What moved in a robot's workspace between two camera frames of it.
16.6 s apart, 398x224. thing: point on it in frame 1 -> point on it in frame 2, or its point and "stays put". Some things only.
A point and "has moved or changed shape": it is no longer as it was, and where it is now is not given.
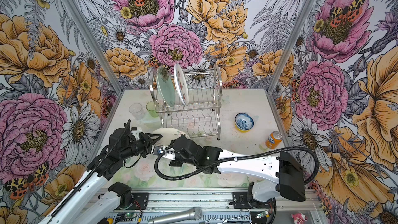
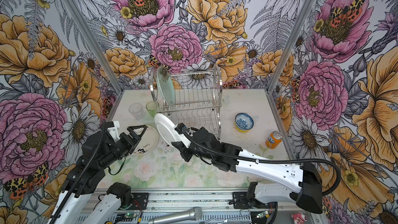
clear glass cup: [137, 110] stays put
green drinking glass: [152, 107] stays put
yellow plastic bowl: [241, 130] stays put
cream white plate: [169, 135] has moved or changed shape
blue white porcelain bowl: [244, 121] stays put
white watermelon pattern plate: [181, 83] -> [166, 128]
